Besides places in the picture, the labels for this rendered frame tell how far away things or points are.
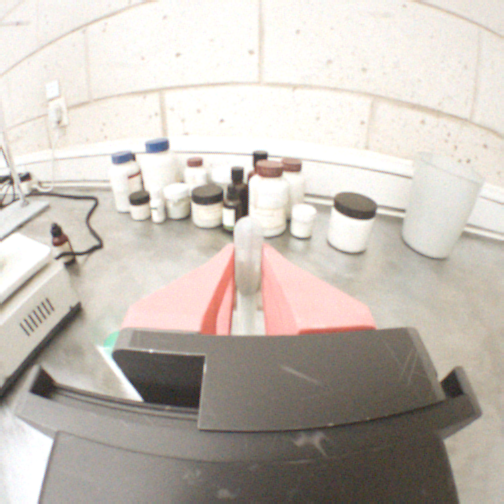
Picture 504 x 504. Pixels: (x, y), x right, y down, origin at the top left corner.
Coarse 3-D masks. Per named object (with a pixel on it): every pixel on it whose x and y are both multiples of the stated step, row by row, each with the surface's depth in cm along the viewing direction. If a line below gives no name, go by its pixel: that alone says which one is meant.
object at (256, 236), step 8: (256, 224) 11; (256, 232) 11; (256, 240) 11; (256, 248) 12; (256, 256) 12; (248, 264) 12; (256, 264) 12; (256, 272) 12; (256, 280) 13; (256, 288) 13
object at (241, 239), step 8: (240, 224) 11; (248, 224) 11; (240, 232) 11; (240, 240) 11; (248, 240) 11; (240, 248) 12; (248, 248) 11; (240, 256) 12; (248, 256) 12; (240, 264) 12; (240, 272) 12; (248, 272) 12; (240, 280) 13; (248, 280) 13; (240, 288) 13; (248, 288) 13
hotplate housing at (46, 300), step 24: (48, 264) 23; (24, 288) 20; (48, 288) 22; (72, 288) 26; (0, 312) 17; (24, 312) 19; (48, 312) 22; (72, 312) 26; (0, 336) 16; (24, 336) 19; (48, 336) 23; (0, 360) 16; (24, 360) 19; (0, 384) 16
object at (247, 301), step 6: (246, 228) 11; (240, 294) 14; (246, 294) 13; (252, 294) 14; (246, 300) 14; (252, 300) 14; (246, 306) 14; (252, 306) 14; (246, 312) 14; (252, 312) 15; (246, 318) 15; (252, 318) 15; (246, 324) 15; (252, 324) 15; (246, 330) 15; (252, 330) 16
